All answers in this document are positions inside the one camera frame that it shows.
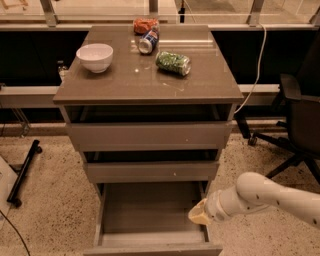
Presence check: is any white cable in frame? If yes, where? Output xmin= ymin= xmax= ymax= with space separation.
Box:
xmin=233 ymin=23 xmax=268 ymax=115

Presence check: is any grey top drawer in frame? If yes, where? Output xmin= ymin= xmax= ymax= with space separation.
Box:
xmin=61 ymin=104 xmax=234 ymax=152

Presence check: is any blue pepsi can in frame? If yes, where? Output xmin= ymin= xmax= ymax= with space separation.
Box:
xmin=138 ymin=29 xmax=159 ymax=54

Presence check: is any grey middle drawer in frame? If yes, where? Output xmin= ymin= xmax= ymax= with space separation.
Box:
xmin=84 ymin=161 xmax=219 ymax=183

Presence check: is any black wheeled stand base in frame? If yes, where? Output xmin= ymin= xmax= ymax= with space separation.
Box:
xmin=7 ymin=140 xmax=42 ymax=208

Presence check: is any black office chair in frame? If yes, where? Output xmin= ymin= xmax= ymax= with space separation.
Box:
xmin=248 ymin=31 xmax=320 ymax=183

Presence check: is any grey drawer cabinet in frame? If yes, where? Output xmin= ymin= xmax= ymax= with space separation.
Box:
xmin=52 ymin=24 xmax=245 ymax=201

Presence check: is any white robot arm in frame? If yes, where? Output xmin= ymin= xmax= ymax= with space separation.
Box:
xmin=188 ymin=172 xmax=320 ymax=229

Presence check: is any orange snack bag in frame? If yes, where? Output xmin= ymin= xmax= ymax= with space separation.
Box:
xmin=133 ymin=18 xmax=159 ymax=35

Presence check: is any grey drawer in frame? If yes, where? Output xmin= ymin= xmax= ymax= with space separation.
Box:
xmin=84 ymin=161 xmax=219 ymax=183
xmin=83 ymin=181 xmax=222 ymax=256
xmin=61 ymin=104 xmax=234 ymax=152

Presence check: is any black floor cable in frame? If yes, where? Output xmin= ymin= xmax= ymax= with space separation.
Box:
xmin=0 ymin=209 xmax=32 ymax=256

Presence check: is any white ceramic bowl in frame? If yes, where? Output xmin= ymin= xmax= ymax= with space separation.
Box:
xmin=76 ymin=43 xmax=113 ymax=73

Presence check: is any grey bottom drawer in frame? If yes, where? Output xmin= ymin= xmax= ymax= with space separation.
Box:
xmin=83 ymin=181 xmax=222 ymax=256

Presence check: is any green soda can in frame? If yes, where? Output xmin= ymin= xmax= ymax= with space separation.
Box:
xmin=155 ymin=51 xmax=191 ymax=76

